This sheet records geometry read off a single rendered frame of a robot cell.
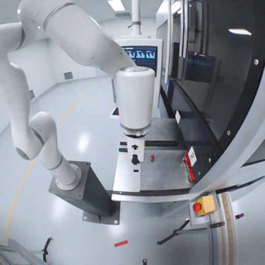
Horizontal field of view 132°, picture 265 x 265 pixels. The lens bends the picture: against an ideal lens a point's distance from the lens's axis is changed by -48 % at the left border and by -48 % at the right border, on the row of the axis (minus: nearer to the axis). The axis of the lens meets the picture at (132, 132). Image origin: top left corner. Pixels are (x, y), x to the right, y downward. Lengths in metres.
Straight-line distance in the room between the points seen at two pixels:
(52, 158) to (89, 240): 1.20
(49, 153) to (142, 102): 0.47
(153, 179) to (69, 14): 0.70
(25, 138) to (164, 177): 0.66
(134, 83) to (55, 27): 0.19
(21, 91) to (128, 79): 0.33
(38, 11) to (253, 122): 0.51
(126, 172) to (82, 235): 1.16
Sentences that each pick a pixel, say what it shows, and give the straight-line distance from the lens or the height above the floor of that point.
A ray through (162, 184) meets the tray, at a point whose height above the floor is 0.88.
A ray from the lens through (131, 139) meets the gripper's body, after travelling 0.30.
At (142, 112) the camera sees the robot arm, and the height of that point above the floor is 1.33.
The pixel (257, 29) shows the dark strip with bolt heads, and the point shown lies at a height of 1.59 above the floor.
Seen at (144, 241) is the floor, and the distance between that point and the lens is 1.48.
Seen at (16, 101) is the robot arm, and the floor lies 1.40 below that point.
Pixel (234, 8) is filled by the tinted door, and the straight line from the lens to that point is 0.47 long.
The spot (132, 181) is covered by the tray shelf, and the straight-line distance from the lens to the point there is 0.64.
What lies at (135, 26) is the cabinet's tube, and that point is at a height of 1.68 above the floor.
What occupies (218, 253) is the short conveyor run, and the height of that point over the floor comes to 0.93.
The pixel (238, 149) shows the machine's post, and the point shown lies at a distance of 0.36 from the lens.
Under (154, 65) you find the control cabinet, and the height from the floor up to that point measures 1.29.
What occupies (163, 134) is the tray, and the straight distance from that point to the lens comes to 0.87.
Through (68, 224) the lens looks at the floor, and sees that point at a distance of 1.69.
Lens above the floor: 1.47
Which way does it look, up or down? 42 degrees down
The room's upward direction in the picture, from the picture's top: 2 degrees counter-clockwise
